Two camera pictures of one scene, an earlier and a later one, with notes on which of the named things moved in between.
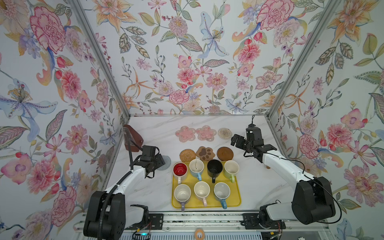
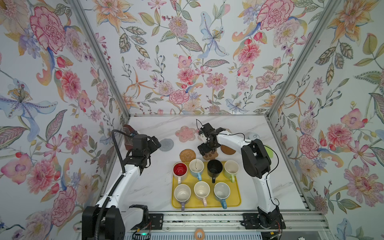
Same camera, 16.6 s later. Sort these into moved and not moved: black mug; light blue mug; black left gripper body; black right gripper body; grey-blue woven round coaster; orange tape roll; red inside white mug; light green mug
Moved: grey-blue woven round coaster; black right gripper body; black left gripper body
Not moved: light green mug; black mug; orange tape roll; red inside white mug; light blue mug
